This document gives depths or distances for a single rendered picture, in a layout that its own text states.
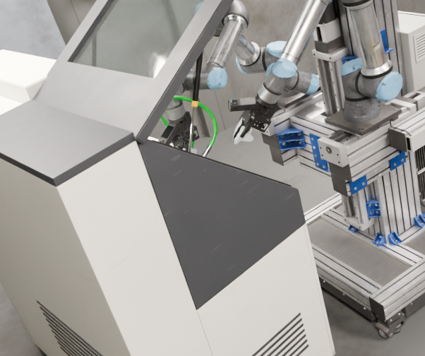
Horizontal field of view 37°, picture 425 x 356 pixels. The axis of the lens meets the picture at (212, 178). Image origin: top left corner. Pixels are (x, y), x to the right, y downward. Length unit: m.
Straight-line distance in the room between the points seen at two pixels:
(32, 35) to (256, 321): 2.61
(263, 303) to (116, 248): 0.75
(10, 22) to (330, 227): 2.38
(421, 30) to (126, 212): 1.61
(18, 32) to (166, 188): 2.55
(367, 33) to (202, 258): 0.99
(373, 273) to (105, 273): 1.55
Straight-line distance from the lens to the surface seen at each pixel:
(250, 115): 2.26
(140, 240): 2.00
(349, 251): 3.29
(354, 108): 2.62
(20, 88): 2.54
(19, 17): 4.37
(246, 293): 2.40
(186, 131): 2.41
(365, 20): 2.37
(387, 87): 2.46
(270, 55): 2.96
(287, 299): 2.58
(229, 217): 2.21
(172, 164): 2.00
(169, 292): 2.14
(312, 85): 2.27
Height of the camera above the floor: 2.22
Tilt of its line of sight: 29 degrees down
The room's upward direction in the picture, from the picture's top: 17 degrees counter-clockwise
